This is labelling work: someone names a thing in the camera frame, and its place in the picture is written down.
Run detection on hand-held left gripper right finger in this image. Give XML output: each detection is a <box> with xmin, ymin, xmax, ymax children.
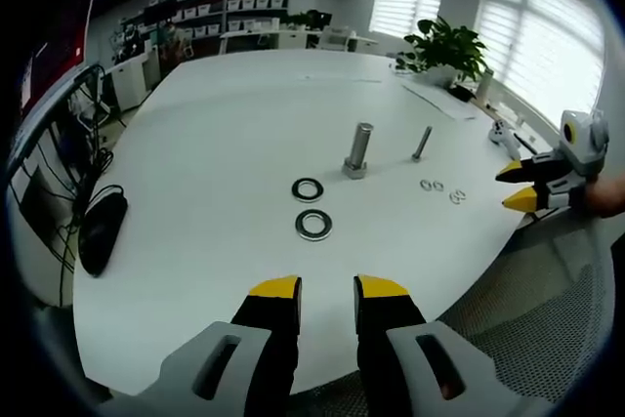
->
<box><xmin>353</xmin><ymin>273</ymin><xmax>529</xmax><ymax>417</ymax></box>

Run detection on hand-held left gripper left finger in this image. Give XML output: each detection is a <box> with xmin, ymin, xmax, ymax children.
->
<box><xmin>103</xmin><ymin>274</ymin><xmax>304</xmax><ymax>417</ymax></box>

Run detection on thin steel threaded stud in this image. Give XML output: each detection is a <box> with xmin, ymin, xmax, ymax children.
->
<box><xmin>410</xmin><ymin>125</ymin><xmax>435</xmax><ymax>163</ymax></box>

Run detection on large steel washer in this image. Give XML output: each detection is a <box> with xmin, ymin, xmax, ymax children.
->
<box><xmin>291</xmin><ymin>177</ymin><xmax>325</xmax><ymax>205</ymax></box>
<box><xmin>295</xmin><ymin>209</ymin><xmax>332</xmax><ymax>244</ymax></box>

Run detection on large steel threaded stud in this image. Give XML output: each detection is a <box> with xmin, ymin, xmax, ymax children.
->
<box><xmin>341</xmin><ymin>121</ymin><xmax>375</xmax><ymax>181</ymax></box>

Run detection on person's right hand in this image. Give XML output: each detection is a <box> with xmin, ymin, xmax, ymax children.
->
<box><xmin>584</xmin><ymin>175</ymin><xmax>625</xmax><ymax>219</ymax></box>

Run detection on black pen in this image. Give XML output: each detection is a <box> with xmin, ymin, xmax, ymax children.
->
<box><xmin>511</xmin><ymin>131</ymin><xmax>539</xmax><ymax>153</ymax></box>

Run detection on white game controller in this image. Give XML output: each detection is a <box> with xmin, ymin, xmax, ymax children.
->
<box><xmin>488</xmin><ymin>119</ymin><xmax>521</xmax><ymax>155</ymax></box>

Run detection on white bottle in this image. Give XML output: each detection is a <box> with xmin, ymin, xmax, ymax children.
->
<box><xmin>475</xmin><ymin>69</ymin><xmax>495</xmax><ymax>99</ymax></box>

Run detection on grey mesh office chair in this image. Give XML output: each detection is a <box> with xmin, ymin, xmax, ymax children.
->
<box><xmin>312</xmin><ymin>214</ymin><xmax>619</xmax><ymax>417</ymax></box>

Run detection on white plant pot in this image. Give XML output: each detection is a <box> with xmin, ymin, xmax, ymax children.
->
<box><xmin>423</xmin><ymin>63</ymin><xmax>461</xmax><ymax>89</ymax></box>

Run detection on green potted plant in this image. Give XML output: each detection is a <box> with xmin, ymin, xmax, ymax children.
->
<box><xmin>402</xmin><ymin>15</ymin><xmax>490</xmax><ymax>84</ymax></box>

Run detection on black computer mouse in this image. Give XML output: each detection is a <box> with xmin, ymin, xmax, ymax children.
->
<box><xmin>77</xmin><ymin>191</ymin><xmax>130</xmax><ymax>278</ymax></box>

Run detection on white background desk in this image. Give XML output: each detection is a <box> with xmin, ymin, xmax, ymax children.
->
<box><xmin>218</xmin><ymin>27</ymin><xmax>380</xmax><ymax>55</ymax></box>

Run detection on white cabinet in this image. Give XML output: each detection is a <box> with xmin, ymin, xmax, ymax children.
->
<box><xmin>110</xmin><ymin>49</ymin><xmax>163</xmax><ymax>112</ymax></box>

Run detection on dark computer monitor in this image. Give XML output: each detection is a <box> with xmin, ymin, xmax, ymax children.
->
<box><xmin>19</xmin><ymin>0</ymin><xmax>99</xmax><ymax>118</ymax></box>

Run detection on shelving with white bins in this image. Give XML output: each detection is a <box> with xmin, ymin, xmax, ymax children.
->
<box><xmin>119</xmin><ymin>0</ymin><xmax>295</xmax><ymax>42</ymax></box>

